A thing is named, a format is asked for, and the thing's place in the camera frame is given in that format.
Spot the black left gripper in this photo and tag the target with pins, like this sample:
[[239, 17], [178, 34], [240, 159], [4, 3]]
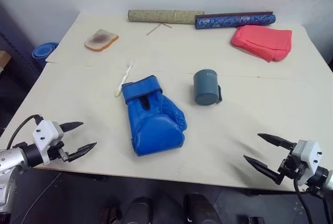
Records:
[[57, 149]]

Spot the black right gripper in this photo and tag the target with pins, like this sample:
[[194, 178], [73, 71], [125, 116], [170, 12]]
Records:
[[290, 168]]

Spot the white yellow toothbrush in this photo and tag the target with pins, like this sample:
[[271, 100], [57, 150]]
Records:
[[125, 77]]

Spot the blue boxing glove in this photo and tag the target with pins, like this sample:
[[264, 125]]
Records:
[[153, 116]]

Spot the dark rounded robot foot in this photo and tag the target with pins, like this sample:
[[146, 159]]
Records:
[[199, 208], [138, 209]]

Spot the toast slice toy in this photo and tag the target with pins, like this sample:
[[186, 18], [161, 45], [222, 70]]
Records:
[[101, 40]]

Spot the cardboard box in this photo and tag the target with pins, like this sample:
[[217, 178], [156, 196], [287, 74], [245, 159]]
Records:
[[4, 58]]

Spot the red folded pouch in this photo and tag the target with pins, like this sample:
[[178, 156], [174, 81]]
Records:
[[261, 42]]

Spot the thin wooden stick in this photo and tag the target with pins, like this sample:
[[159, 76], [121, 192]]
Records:
[[157, 29]]

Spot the blue patterned rolled scroll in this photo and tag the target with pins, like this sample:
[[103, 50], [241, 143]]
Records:
[[234, 22]]

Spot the olive green roll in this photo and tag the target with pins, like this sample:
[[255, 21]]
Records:
[[165, 16]]

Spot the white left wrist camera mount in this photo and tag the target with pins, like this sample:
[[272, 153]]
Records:
[[45, 135]]

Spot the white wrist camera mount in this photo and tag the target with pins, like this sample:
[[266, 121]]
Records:
[[307, 156], [45, 135]]

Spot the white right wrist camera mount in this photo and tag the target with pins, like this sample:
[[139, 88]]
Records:
[[307, 156]]

